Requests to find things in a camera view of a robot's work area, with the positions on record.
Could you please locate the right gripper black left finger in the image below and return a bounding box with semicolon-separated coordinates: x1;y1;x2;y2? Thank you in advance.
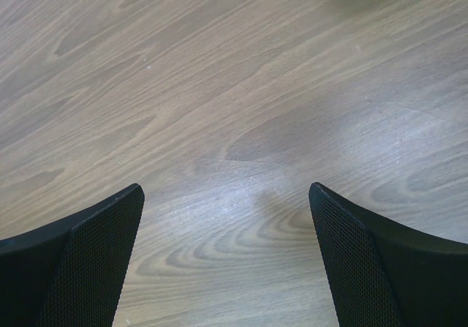
1;184;145;326

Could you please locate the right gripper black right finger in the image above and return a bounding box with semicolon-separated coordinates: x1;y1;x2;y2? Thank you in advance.
309;182;467;326

